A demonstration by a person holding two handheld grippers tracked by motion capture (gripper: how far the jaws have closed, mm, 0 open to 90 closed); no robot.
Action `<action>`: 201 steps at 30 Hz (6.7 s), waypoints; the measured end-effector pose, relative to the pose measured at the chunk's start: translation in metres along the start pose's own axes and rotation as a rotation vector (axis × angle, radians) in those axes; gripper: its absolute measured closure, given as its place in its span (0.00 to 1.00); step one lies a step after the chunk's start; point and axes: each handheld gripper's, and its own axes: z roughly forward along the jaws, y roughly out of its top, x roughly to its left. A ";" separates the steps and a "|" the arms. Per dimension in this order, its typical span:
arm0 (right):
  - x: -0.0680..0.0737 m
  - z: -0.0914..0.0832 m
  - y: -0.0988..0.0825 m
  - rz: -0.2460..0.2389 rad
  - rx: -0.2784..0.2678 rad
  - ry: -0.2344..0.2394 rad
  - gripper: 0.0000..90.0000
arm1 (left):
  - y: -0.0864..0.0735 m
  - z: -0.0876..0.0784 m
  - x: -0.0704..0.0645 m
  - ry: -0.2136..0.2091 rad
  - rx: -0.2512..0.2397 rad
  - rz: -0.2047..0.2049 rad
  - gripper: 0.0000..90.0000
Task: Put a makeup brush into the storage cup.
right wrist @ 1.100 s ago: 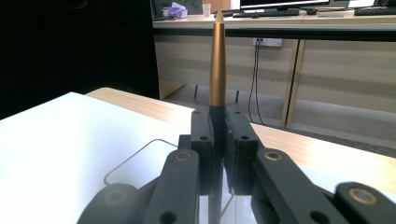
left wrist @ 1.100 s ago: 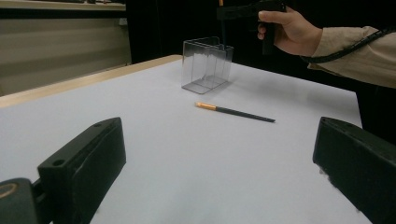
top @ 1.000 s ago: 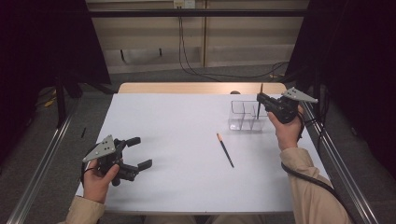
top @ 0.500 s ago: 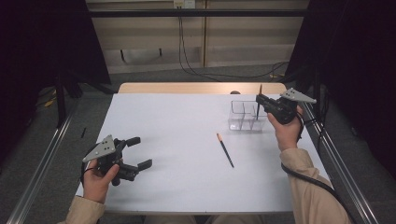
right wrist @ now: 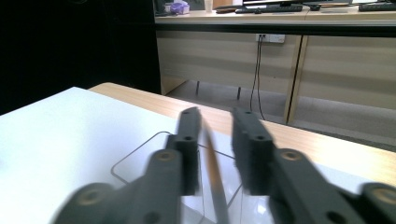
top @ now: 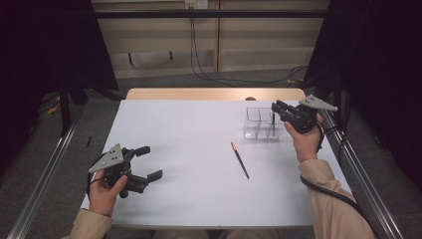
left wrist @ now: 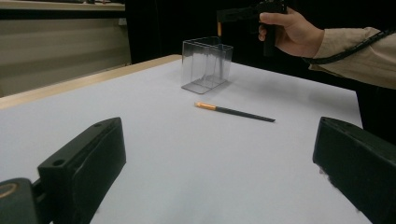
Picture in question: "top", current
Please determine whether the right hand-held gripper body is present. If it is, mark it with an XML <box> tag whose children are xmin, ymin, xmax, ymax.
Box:
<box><xmin>280</xmin><ymin>94</ymin><xmax>338</xmax><ymax>134</ymax></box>

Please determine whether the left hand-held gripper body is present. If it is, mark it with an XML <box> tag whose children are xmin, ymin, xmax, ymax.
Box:
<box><xmin>88</xmin><ymin>143</ymin><xmax>148</xmax><ymax>199</ymax></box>

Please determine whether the clear plastic organizer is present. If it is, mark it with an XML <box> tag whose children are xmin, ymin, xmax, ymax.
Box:
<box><xmin>243</xmin><ymin>107</ymin><xmax>287</xmax><ymax>141</ymax></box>

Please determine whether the person's right hand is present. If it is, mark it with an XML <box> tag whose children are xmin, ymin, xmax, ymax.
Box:
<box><xmin>284</xmin><ymin>113</ymin><xmax>324</xmax><ymax>163</ymax></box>

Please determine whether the person's left hand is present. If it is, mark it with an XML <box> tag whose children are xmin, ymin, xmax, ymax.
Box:
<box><xmin>89</xmin><ymin>174</ymin><xmax>128</xmax><ymax>218</ymax></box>

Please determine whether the white table mat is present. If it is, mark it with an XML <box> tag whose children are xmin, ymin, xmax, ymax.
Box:
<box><xmin>81</xmin><ymin>99</ymin><xmax>352</xmax><ymax>228</ymax></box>

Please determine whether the black metal stand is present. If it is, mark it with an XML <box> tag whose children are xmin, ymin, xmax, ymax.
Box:
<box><xmin>59</xmin><ymin>78</ymin><xmax>73</xmax><ymax>137</ymax></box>

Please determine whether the yellow item on floor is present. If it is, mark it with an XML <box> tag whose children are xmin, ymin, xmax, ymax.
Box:
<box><xmin>46</xmin><ymin>103</ymin><xmax>63</xmax><ymax>116</ymax></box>

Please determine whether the black curtain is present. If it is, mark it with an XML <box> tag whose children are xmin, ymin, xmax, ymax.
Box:
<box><xmin>303</xmin><ymin>0</ymin><xmax>422</xmax><ymax>190</ymax></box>
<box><xmin>0</xmin><ymin>0</ymin><xmax>119</xmax><ymax>173</ymax></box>

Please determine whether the black horizontal bar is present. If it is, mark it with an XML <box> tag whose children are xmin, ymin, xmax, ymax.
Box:
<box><xmin>94</xmin><ymin>9</ymin><xmax>329</xmax><ymax>19</ymax></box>

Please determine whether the left hand-held gripper cable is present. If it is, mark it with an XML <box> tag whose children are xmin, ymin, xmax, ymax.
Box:
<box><xmin>85</xmin><ymin>171</ymin><xmax>102</xmax><ymax>201</ymax></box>

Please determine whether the aluminium rail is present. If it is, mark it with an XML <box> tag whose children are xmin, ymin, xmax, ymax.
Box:
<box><xmin>319</xmin><ymin>101</ymin><xmax>404</xmax><ymax>239</ymax></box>
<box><xmin>6</xmin><ymin>106</ymin><xmax>86</xmax><ymax>239</ymax></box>

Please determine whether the black wall cable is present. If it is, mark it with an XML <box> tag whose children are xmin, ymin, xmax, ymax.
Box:
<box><xmin>189</xmin><ymin>17</ymin><xmax>309</xmax><ymax>89</ymax></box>

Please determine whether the white wall outlet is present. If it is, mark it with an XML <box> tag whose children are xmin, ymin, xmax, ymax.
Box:
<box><xmin>184</xmin><ymin>0</ymin><xmax>209</xmax><ymax>10</ymax></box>

